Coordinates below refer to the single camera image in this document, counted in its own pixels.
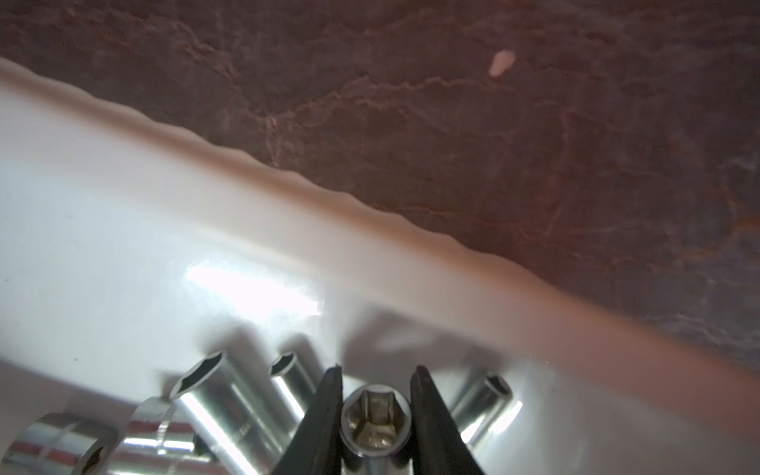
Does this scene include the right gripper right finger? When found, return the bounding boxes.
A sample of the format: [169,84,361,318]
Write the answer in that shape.
[410,365,484,475]

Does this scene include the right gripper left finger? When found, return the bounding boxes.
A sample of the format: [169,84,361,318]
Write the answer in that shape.
[272,365,344,475]

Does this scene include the white plastic storage box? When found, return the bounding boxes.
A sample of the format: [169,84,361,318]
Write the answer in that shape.
[1,61,759,474]

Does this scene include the large wide chrome socket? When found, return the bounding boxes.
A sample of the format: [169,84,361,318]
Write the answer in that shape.
[1,413,118,475]

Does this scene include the long chrome socket in box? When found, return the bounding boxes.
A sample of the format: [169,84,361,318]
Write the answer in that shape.
[105,397,228,475]

